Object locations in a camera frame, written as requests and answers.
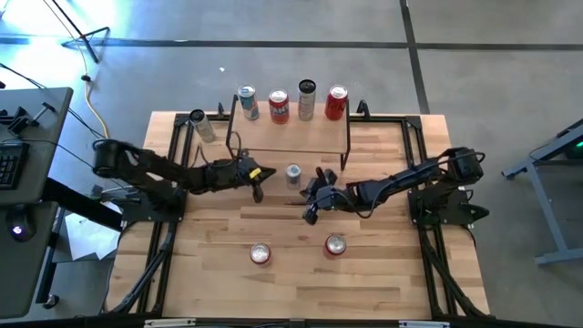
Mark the red Coca-Cola Zero can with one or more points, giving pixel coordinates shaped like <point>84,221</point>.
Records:
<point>335,245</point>
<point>335,107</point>

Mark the grey desk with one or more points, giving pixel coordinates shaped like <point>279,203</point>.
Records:
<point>41,136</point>

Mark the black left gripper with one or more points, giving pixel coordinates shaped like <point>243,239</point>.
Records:
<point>225,175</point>

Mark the black desk leg beam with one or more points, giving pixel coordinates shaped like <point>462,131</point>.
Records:
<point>77,205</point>

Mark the black keyboard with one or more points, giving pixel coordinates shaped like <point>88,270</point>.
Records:
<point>9,166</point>

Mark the red Fanta soda can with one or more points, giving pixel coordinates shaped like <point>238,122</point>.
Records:
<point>279,109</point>
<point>260,253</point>

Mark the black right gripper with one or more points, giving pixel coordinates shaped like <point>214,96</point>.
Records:
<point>330,197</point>

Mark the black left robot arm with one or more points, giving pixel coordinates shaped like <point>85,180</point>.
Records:
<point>150,166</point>

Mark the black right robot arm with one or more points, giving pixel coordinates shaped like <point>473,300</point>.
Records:
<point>410,180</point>

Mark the silver metal bracket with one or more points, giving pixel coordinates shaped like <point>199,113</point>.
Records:
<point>168,323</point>
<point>423,324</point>

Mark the black stand base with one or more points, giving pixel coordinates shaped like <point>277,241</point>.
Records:
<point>86,38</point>

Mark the white paper sheet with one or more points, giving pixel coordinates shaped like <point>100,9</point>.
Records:
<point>86,237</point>

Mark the grey metal desk frame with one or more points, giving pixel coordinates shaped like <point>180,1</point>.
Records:
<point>551,218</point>

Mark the white Celsius drink can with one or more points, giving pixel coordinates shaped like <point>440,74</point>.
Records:
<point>306,105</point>
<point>203,127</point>

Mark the black computer mouse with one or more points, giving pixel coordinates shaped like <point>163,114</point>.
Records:
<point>19,225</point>

